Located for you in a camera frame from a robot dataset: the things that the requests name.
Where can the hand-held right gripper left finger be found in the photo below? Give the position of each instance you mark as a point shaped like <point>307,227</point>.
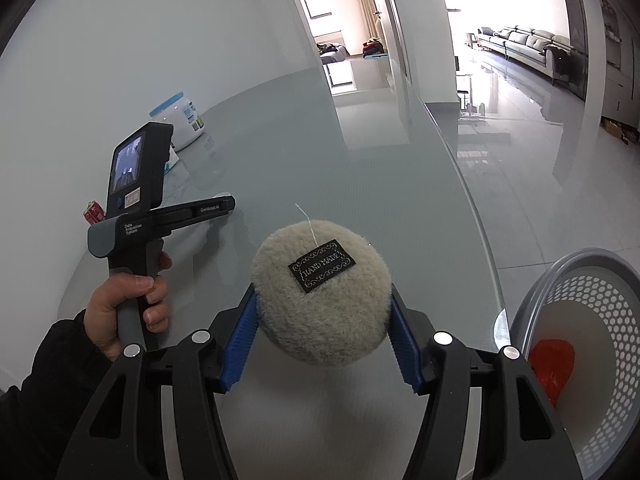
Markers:
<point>240,340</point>

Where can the small red box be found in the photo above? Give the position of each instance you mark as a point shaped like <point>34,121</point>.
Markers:
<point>92,214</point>

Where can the grey perforated plastic basket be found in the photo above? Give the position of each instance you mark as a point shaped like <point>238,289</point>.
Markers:
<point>600,310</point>

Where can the person's left hand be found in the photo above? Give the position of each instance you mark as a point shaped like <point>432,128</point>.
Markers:
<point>102,320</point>

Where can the tall white cabinet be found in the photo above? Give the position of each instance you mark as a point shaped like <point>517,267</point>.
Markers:
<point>620,60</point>

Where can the round beige fluffy pad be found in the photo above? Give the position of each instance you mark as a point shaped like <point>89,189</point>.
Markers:
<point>300,330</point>

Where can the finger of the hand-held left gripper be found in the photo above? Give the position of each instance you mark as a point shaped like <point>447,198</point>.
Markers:
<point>200,210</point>

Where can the small dark side table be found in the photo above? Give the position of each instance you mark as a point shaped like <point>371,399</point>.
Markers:
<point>464,92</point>

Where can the white jar with blue lid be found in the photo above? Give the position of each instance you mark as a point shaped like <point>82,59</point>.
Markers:
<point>180,120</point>

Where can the pile of clothes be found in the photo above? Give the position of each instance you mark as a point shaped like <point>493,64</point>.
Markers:
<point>373,47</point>

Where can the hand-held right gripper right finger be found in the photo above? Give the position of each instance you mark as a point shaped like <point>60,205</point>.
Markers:
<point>405,345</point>

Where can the red plastic bag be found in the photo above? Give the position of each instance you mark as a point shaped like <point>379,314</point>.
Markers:
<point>550,365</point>

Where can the person's left forearm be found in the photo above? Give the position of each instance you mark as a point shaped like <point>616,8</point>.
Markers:
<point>45,390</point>

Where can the cardboard box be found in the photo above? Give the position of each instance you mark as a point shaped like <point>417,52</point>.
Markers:
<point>615,129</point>

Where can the dark tall cabinet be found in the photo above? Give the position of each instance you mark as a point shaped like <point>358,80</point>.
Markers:
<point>575,50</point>

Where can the grey sofa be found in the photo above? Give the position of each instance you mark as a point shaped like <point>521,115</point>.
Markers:
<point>525,42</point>

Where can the bed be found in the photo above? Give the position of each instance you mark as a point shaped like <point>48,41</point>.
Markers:
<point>332,52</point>

